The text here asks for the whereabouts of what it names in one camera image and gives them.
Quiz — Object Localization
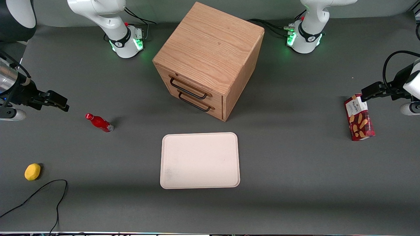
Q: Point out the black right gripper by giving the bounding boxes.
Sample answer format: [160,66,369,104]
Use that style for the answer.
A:
[14,78,70,112]

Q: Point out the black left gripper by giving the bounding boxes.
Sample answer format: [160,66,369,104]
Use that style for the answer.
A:
[361,64,415,103]

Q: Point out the wooden drawer with black handle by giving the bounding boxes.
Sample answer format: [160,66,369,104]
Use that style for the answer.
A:
[166,85,224,120]
[157,65,224,105]

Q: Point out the wooden drawer cabinet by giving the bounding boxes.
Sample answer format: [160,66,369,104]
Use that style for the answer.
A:
[152,2,265,122]

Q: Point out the red shortbread cookie box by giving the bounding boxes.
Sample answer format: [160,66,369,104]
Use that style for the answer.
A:
[344,93,375,141]

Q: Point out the red plastic bottle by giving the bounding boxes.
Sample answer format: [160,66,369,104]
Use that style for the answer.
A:
[85,113,114,133]

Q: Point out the yellow lemon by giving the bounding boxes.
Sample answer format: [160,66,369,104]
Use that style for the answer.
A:
[24,163,41,181]

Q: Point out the beige plastic tray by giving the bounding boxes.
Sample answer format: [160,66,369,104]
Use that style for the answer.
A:
[160,132,241,189]

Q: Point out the black left arm wrist cable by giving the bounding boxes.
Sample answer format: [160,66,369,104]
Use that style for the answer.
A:
[382,50,420,93]

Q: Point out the black arm wrist cable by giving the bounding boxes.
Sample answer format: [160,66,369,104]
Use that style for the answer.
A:
[0,49,32,109]
[382,50,420,93]

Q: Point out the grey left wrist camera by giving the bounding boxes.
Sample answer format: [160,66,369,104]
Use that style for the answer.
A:
[400,102,420,116]

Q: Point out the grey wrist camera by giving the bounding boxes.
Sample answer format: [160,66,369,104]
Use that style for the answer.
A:
[0,108,27,121]
[400,102,420,116]

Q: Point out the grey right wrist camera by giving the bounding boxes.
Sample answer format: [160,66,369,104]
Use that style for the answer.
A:
[0,108,27,121]

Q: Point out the black right arm wrist cable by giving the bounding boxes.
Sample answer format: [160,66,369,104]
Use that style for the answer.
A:
[0,49,32,109]

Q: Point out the thin black table cable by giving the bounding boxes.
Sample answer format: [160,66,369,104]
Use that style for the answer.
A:
[0,179,68,235]

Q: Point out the black right arm base cables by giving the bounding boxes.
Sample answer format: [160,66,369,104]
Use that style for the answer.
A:
[104,7,158,42]

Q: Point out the black arm base cables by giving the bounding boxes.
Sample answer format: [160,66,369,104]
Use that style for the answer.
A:
[104,7,158,42]
[247,9,307,38]

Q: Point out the black left arm base cables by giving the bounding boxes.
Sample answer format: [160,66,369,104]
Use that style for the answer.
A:
[247,9,307,38]

